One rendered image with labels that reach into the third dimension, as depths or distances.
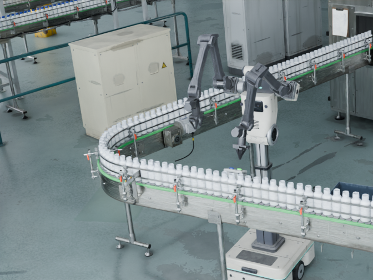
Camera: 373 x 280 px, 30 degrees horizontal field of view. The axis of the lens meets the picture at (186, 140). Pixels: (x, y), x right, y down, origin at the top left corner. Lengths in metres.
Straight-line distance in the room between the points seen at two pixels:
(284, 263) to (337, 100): 3.59
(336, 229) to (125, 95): 4.63
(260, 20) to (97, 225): 4.93
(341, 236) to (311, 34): 7.33
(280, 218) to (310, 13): 7.16
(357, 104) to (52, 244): 3.89
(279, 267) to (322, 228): 0.95
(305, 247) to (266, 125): 1.08
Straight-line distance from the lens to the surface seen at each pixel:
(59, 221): 6.80
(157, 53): 8.62
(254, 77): 4.37
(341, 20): 8.13
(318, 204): 4.30
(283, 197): 4.38
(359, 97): 8.25
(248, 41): 10.33
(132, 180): 4.83
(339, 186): 4.85
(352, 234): 4.28
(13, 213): 7.17
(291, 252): 5.37
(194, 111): 4.63
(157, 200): 4.87
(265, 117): 4.91
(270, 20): 10.61
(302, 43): 11.24
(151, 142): 5.83
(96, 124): 8.56
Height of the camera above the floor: 3.05
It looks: 22 degrees down
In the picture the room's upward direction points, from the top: 6 degrees counter-clockwise
